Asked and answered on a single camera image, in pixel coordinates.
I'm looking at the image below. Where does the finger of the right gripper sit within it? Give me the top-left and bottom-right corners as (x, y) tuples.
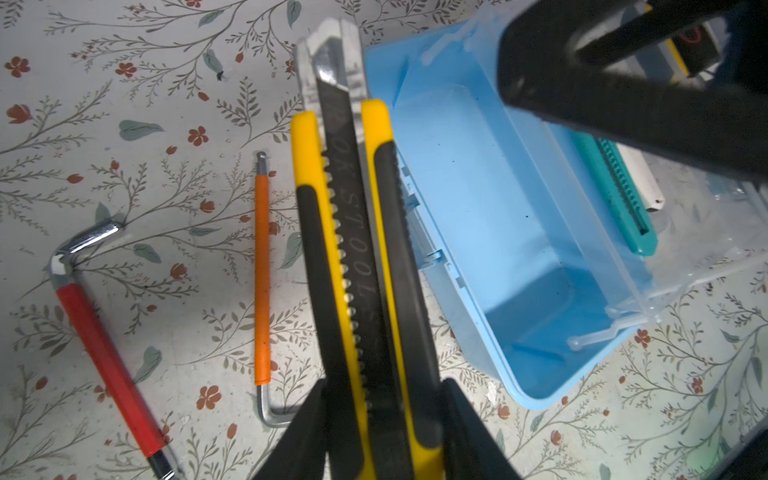
(496, 1), (767, 180)
(576, 0), (746, 67)

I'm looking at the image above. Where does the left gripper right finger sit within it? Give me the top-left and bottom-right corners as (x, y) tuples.
(440, 378), (521, 480)

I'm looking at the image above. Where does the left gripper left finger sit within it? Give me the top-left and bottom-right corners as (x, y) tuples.
(253, 379), (327, 479)

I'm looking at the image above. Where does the yellow black utility knife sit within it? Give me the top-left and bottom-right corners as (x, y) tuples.
(291, 18), (445, 479)

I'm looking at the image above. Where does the teal utility knife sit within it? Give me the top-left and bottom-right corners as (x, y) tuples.
(569, 131), (658, 257)

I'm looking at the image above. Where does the blue plastic tool box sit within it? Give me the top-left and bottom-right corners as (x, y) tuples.
(365, 1), (767, 410)

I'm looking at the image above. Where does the red pen screwdriver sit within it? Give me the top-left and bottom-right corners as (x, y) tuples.
(47, 216), (183, 479)

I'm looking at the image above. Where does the yellow black screwdriver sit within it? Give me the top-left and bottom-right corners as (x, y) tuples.
(638, 39), (690, 83)

